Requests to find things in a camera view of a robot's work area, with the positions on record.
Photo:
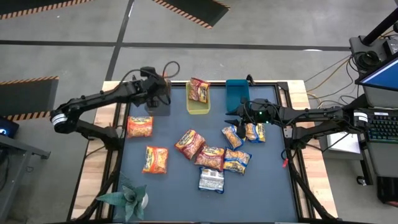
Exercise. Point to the yellow plastic bin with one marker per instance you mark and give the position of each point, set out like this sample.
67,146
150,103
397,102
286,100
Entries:
199,109

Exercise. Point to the white paper label sheet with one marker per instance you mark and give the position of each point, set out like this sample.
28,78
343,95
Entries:
345,144

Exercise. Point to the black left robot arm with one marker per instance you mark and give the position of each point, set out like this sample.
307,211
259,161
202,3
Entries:
93,99

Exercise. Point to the silver blue Maruchan ramen pack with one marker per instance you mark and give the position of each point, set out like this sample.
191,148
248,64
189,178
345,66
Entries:
211,180

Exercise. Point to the black stand pole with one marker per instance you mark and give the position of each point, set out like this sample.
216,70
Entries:
381,28

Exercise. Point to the black device with blue light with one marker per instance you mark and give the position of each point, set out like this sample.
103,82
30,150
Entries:
9,129

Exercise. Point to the blue plastic bin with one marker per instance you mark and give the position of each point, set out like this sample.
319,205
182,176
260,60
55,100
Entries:
237,91

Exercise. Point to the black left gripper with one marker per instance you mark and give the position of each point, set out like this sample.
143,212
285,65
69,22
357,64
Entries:
158,91

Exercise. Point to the grey plastic bin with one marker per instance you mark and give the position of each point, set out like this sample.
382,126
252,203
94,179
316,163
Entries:
160,111

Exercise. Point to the green artificial succulent plant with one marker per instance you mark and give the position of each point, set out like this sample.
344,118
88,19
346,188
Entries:
130,199

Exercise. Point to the red Maruchan ramen pack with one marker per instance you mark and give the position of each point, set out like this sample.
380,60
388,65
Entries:
199,91
210,158
190,144

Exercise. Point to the black diagonal cart strut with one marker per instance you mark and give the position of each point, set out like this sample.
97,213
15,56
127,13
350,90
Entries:
357,101

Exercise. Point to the black keyboard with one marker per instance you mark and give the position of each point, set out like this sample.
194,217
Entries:
384,127

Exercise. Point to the black hazard-striped floor mat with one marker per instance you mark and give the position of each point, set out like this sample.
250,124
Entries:
25,4
199,11
28,98

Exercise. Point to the grey utility cart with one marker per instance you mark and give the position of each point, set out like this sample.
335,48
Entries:
18,174

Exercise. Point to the black caster wheel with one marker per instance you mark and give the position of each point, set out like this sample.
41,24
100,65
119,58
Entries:
361,180

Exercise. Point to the monitor with blue screen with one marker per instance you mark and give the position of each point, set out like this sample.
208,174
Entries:
382,77

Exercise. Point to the laptop computer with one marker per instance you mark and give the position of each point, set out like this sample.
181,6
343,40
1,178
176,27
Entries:
381,99

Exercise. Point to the red tag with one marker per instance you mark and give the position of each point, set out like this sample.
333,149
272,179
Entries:
285,163

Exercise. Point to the black aluminium table frame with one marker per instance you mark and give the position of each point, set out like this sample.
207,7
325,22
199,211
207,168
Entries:
217,84

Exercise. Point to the grey stand base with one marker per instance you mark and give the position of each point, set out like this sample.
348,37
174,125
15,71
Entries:
357,46

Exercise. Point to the blue table mat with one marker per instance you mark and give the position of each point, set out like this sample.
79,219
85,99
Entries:
264,193

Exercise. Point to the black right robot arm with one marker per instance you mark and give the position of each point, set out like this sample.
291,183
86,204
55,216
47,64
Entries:
317,116

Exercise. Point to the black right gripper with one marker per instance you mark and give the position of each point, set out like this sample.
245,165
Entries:
259,113

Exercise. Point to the blue yellow Maruchan ramen pack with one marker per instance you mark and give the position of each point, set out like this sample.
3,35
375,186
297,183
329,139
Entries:
236,160
256,133
231,138

